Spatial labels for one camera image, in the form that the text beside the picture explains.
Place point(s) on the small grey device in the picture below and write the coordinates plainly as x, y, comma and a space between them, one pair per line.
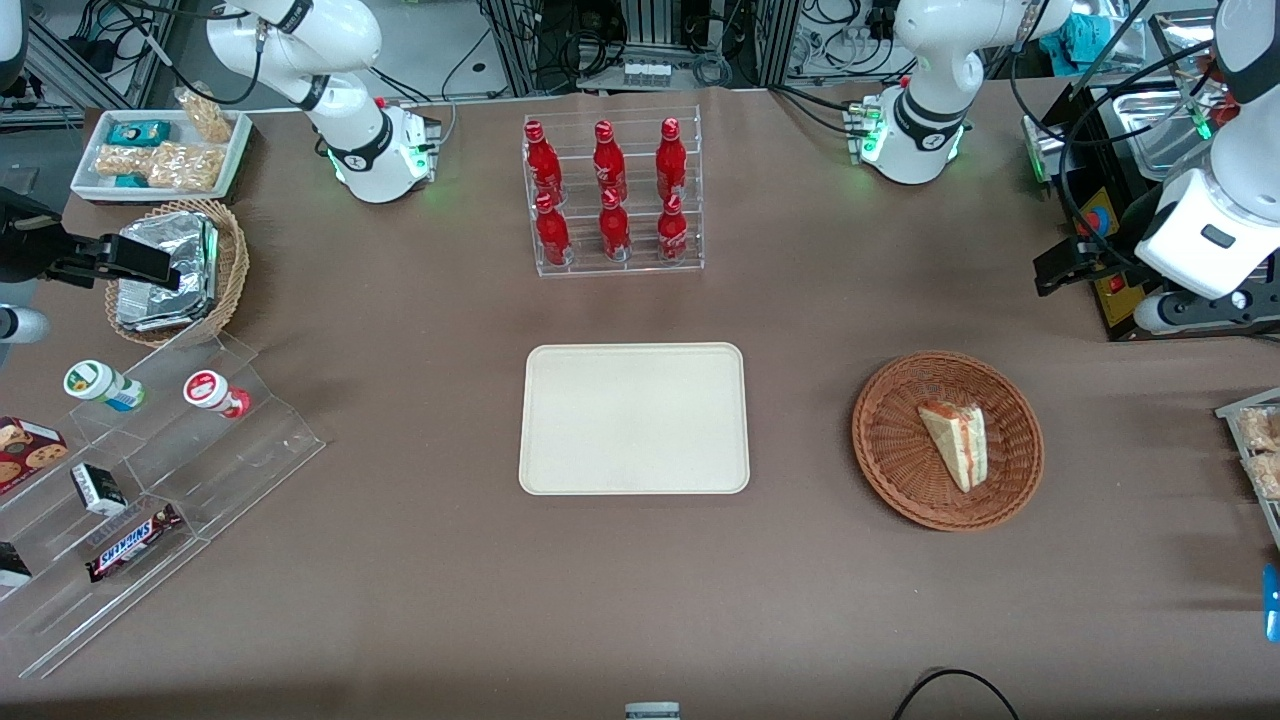
652, 711

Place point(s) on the cream rectangular tray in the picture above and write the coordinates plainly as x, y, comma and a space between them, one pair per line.
633, 420

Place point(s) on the red lid yogurt bottle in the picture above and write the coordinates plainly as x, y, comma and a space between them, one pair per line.
212, 392

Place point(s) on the snickers chocolate bar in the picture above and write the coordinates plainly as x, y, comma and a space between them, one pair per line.
132, 543

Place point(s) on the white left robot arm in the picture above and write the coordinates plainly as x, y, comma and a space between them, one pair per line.
920, 130

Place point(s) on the black white snack pack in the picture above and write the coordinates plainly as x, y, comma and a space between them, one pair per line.
12, 565

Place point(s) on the white rectangular snack tray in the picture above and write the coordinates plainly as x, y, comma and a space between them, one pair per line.
88, 175

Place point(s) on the clear acrylic bottle rack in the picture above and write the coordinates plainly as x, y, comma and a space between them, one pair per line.
640, 262

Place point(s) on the clear bag of crackers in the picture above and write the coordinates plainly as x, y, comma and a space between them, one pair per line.
1262, 428
1266, 475

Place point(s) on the round brown wicker basket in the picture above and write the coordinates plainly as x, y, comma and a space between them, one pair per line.
890, 440

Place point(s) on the blue plastic object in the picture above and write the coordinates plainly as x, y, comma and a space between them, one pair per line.
1272, 600

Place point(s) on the red soda bottle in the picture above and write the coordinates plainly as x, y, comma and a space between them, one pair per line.
672, 235
610, 160
671, 158
614, 232
552, 235
543, 160

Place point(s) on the foil wrapped package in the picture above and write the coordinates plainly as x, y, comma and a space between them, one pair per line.
150, 312
185, 245

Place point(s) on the steel food pan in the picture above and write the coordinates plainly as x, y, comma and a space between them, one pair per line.
1160, 130

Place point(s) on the clear bag of peanuts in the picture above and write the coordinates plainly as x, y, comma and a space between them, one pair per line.
207, 118
122, 160
185, 167

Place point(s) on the red cookie box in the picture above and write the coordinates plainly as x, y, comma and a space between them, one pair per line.
28, 455

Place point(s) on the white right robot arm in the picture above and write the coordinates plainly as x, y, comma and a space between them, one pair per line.
360, 150

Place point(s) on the green lid yogurt bottle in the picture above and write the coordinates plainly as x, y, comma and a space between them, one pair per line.
100, 385

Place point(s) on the small black white box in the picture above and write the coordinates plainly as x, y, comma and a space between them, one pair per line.
98, 490

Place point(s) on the triangle sandwich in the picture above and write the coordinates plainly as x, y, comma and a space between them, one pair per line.
955, 445

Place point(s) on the light tan wicker basket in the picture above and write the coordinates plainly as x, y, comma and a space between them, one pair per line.
232, 265

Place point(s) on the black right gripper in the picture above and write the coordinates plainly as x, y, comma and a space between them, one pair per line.
22, 250

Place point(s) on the yellow emergency stop box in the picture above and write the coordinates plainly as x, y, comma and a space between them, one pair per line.
1100, 215

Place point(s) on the metal tray with snacks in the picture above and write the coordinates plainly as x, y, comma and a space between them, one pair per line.
1232, 408

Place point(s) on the clear acrylic stepped shelf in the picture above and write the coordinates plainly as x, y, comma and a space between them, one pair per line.
230, 470

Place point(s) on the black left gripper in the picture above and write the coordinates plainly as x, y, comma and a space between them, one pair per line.
1122, 230

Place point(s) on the teal snack pack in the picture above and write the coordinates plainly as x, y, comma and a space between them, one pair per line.
130, 181
138, 133

